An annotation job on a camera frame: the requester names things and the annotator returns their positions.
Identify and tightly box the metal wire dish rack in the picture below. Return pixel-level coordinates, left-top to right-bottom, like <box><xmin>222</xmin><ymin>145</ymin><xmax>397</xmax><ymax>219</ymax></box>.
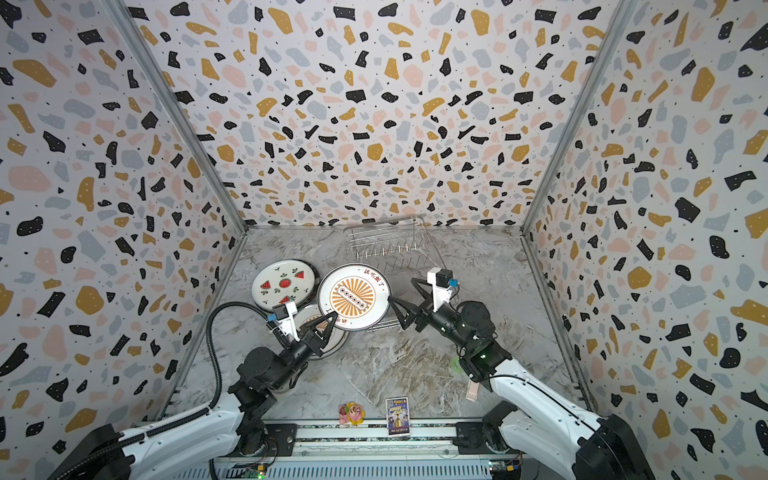
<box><xmin>343</xmin><ymin>216</ymin><xmax>446</xmax><ymax>305</ymax></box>

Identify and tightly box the orange sunburst plate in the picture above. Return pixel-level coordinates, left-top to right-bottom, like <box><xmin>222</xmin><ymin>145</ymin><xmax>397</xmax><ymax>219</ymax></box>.
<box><xmin>317</xmin><ymin>263</ymin><xmax>392</xmax><ymax>331</ymax></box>

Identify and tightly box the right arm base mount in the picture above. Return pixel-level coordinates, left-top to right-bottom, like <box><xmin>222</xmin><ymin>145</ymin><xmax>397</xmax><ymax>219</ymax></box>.
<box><xmin>453</xmin><ymin>421</ymin><xmax>519</xmax><ymax>455</ymax></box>

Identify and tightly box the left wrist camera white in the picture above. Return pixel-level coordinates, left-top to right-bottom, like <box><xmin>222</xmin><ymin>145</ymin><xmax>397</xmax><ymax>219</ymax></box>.
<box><xmin>267</xmin><ymin>301</ymin><xmax>299</xmax><ymax>341</ymax></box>

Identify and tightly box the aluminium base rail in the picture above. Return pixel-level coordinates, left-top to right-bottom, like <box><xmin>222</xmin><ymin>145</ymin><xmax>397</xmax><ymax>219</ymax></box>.
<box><xmin>107</xmin><ymin>417</ymin><xmax>631</xmax><ymax>480</ymax></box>

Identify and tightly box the pink yellow toy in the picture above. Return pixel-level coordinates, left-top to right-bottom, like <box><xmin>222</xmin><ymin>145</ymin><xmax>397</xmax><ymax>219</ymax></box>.
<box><xmin>338</xmin><ymin>402</ymin><xmax>366</xmax><ymax>426</ymax></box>

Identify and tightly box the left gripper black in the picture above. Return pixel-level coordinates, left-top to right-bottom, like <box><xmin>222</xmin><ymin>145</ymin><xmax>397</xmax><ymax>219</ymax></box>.
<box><xmin>268</xmin><ymin>311</ymin><xmax>334</xmax><ymax>393</ymax></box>

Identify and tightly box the black corrugated cable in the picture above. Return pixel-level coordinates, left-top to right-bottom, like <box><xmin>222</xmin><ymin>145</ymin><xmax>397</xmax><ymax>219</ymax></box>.
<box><xmin>47</xmin><ymin>301</ymin><xmax>277</xmax><ymax>480</ymax></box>

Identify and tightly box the green plastic lid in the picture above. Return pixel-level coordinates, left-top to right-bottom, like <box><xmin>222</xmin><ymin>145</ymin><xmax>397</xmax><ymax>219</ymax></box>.
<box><xmin>451</xmin><ymin>357</ymin><xmax>464</xmax><ymax>374</ymax></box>

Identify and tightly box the fruit pattern blue-rim plate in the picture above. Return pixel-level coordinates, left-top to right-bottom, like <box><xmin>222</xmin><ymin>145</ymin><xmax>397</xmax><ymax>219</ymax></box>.
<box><xmin>251</xmin><ymin>259</ymin><xmax>320</xmax><ymax>312</ymax></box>

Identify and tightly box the purple card box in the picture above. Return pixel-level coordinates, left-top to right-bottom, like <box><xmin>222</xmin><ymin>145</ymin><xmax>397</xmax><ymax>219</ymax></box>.
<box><xmin>385</xmin><ymin>397</ymin><xmax>411</xmax><ymax>437</ymax></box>

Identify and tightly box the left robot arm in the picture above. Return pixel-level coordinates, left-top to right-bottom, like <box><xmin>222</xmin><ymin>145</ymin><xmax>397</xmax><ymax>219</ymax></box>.
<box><xmin>49</xmin><ymin>312</ymin><xmax>338</xmax><ymax>479</ymax></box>

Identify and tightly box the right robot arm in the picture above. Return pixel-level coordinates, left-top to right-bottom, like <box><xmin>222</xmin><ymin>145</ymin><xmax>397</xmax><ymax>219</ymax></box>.
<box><xmin>388</xmin><ymin>270</ymin><xmax>654</xmax><ymax>479</ymax></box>

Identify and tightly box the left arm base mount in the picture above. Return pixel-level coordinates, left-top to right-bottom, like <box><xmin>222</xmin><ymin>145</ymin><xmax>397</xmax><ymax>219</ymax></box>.
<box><xmin>233</xmin><ymin>421</ymin><xmax>298</xmax><ymax>459</ymax></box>

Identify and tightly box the pink eraser block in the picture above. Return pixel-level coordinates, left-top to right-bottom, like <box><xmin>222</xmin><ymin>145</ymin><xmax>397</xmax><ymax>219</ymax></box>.
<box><xmin>465</xmin><ymin>380</ymin><xmax>480</xmax><ymax>402</ymax></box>

